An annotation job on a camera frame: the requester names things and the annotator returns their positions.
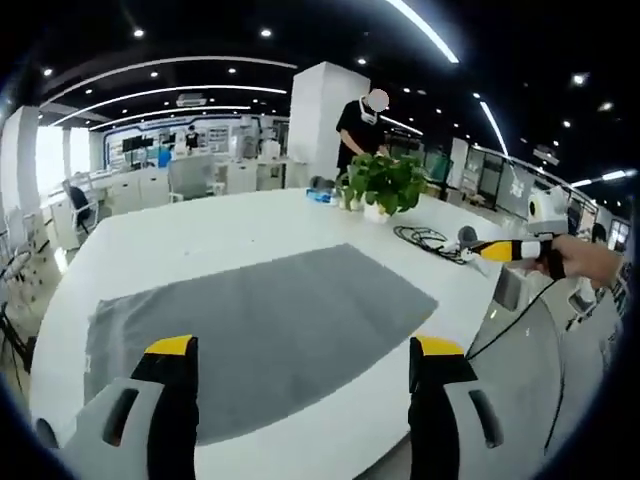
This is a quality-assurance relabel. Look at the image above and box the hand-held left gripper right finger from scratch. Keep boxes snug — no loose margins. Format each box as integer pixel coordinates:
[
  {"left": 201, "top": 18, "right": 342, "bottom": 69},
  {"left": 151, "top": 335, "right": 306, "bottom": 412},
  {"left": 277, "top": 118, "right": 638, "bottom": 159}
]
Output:
[{"left": 407, "top": 335, "right": 506, "bottom": 480}]

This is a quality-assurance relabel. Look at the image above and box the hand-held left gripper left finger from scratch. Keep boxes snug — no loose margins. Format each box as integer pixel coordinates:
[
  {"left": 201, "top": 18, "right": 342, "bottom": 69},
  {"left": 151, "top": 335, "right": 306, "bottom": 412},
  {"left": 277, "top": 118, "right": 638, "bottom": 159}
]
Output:
[{"left": 49, "top": 334, "right": 200, "bottom": 480}]

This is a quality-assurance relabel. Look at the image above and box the grey towel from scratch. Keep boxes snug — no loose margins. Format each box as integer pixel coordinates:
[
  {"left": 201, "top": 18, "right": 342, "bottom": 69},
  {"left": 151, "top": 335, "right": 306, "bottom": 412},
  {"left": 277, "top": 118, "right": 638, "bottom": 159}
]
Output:
[{"left": 83, "top": 243, "right": 440, "bottom": 446}]

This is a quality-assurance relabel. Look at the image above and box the person's right hand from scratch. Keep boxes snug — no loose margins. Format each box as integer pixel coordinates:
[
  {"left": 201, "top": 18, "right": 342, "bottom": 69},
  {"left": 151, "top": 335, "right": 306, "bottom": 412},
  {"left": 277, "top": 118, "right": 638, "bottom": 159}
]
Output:
[{"left": 518, "top": 233, "right": 624, "bottom": 289}]

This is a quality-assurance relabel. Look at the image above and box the potted green plant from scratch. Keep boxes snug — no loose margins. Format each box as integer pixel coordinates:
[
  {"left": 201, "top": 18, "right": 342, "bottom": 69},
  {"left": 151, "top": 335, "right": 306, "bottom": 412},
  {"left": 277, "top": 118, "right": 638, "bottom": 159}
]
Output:
[{"left": 335, "top": 152, "right": 430, "bottom": 224}]

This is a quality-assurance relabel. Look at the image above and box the white table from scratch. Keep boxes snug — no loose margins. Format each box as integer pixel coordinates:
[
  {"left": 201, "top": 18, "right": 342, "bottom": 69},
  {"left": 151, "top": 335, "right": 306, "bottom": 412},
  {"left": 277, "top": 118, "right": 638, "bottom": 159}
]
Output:
[{"left": 29, "top": 187, "right": 506, "bottom": 480}]

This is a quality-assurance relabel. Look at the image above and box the black mesh office chair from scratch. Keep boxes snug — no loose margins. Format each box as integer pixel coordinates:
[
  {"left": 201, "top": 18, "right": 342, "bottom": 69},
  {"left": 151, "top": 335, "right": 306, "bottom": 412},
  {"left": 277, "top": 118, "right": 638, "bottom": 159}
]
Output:
[{"left": 62, "top": 179, "right": 101, "bottom": 236}]

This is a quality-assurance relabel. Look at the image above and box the white square pillar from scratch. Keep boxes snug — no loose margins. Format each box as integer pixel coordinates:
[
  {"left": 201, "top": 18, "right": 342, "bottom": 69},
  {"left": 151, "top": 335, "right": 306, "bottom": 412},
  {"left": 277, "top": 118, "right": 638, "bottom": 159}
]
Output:
[{"left": 288, "top": 60, "right": 372, "bottom": 190}]

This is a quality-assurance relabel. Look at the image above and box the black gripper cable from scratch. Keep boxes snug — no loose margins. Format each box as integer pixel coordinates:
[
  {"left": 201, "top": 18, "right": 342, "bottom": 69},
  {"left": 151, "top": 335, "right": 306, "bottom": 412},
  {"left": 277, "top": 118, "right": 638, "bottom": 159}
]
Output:
[{"left": 464, "top": 277, "right": 557, "bottom": 361}]

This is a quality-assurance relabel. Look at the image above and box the black cable bundle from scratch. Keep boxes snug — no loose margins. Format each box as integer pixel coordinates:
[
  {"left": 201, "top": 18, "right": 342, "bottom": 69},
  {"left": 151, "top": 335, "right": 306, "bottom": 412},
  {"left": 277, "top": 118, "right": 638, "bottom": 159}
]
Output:
[{"left": 393, "top": 225, "right": 471, "bottom": 265}]

